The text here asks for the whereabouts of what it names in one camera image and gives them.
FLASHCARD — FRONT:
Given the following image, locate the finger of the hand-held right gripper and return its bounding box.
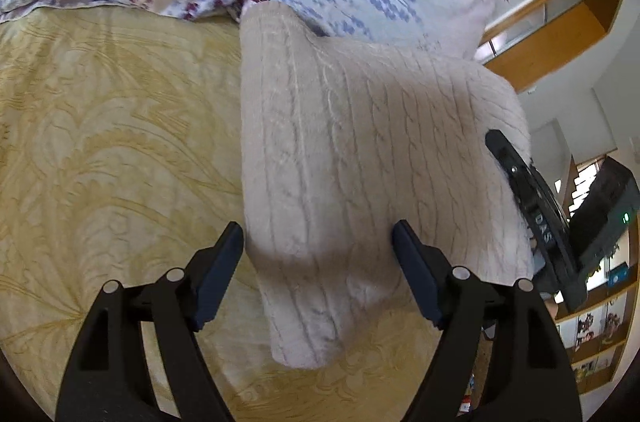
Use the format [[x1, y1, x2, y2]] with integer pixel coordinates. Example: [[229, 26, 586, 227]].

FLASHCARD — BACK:
[[484, 129, 538, 205]]

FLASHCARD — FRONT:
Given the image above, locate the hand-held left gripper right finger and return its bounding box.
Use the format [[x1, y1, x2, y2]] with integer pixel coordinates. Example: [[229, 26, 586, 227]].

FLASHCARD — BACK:
[[391, 219, 583, 422]]

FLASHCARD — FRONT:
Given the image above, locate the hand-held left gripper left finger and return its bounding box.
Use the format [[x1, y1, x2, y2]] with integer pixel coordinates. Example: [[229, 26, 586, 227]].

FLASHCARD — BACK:
[[55, 222, 246, 422]]

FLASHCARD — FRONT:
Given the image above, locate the beige cable-knit sweater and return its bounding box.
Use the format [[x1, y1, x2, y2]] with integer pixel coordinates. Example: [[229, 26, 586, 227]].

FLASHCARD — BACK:
[[239, 0, 536, 371]]

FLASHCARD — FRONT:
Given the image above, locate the wooden bookshelf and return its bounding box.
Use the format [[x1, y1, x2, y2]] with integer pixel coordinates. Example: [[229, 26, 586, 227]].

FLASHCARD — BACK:
[[547, 152, 640, 400]]

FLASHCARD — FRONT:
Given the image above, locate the yellow and orange bed sheet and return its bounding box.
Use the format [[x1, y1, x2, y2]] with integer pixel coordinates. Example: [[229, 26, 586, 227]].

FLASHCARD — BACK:
[[0, 5, 493, 422]]

